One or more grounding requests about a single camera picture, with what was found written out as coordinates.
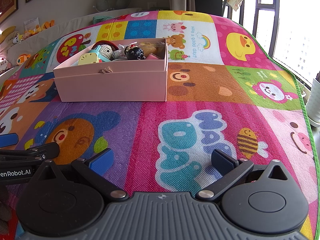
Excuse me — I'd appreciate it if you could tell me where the dark red round object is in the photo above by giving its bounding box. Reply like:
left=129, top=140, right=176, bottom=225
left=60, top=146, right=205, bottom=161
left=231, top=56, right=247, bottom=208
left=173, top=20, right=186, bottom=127
left=95, top=40, right=118, bottom=52

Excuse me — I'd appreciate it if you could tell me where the white plant pot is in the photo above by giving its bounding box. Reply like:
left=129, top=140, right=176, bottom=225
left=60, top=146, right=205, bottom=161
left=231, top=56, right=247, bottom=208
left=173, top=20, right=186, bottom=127
left=305, top=78, right=320, bottom=124

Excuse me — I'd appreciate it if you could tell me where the pink cardboard box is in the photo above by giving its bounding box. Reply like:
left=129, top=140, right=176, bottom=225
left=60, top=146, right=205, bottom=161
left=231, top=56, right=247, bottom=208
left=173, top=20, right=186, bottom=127
left=53, top=38, right=168, bottom=102

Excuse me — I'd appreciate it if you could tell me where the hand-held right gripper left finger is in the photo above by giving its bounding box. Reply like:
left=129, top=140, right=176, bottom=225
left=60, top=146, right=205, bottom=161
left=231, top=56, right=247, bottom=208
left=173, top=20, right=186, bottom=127
left=31, top=148, right=127, bottom=202

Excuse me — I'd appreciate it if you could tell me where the packaged bread bun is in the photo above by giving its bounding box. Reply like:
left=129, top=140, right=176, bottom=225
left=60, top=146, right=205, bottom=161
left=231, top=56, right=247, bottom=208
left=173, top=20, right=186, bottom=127
left=138, top=41, right=166, bottom=55

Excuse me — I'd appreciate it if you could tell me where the cream round plastic toy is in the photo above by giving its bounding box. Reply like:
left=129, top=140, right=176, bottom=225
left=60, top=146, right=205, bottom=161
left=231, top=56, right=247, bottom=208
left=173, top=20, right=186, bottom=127
left=78, top=52, right=100, bottom=67

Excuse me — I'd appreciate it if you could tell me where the colourful cartoon play mat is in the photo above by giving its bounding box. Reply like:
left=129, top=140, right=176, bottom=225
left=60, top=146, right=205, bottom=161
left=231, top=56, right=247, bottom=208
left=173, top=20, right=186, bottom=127
left=0, top=9, right=314, bottom=240

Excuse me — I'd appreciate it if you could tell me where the white paper card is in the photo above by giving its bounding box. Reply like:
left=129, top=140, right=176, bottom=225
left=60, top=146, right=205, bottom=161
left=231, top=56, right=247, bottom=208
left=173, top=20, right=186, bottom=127
left=24, top=17, right=40, bottom=32

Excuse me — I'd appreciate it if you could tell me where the green crochet doll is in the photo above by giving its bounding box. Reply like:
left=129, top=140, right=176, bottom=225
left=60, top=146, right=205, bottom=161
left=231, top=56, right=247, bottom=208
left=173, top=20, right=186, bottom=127
left=96, top=44, right=114, bottom=59

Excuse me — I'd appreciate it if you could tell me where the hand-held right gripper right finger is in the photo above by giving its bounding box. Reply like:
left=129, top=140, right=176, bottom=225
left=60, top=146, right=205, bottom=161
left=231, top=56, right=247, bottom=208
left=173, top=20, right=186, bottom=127
left=195, top=149, right=289, bottom=203

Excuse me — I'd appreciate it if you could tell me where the teal cloth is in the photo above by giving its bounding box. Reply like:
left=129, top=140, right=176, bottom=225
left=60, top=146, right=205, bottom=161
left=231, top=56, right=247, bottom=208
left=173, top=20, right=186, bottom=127
left=93, top=15, right=115, bottom=23

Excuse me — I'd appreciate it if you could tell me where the small black figure toy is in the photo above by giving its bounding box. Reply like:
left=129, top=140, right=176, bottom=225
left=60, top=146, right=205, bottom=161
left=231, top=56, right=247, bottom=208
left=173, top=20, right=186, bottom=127
left=124, top=44, right=146, bottom=60

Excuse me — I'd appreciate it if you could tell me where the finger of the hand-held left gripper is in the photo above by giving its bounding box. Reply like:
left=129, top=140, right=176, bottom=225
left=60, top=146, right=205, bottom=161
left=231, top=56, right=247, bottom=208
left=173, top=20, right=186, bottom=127
left=0, top=142, right=60, bottom=161
left=0, top=133, right=19, bottom=148

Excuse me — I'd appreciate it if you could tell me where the teal plastic toy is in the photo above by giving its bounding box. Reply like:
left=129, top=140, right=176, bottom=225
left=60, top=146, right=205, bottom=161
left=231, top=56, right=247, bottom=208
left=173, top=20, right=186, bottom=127
left=89, top=49, right=112, bottom=63

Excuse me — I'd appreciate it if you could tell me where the black window railing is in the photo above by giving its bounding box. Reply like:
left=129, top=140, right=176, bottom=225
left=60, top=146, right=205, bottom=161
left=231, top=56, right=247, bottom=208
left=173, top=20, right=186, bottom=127
left=222, top=0, right=320, bottom=63

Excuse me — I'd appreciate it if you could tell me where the pile of plush toys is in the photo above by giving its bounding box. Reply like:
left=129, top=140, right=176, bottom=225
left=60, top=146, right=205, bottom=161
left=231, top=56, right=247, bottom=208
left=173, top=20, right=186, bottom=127
left=0, top=19, right=55, bottom=68

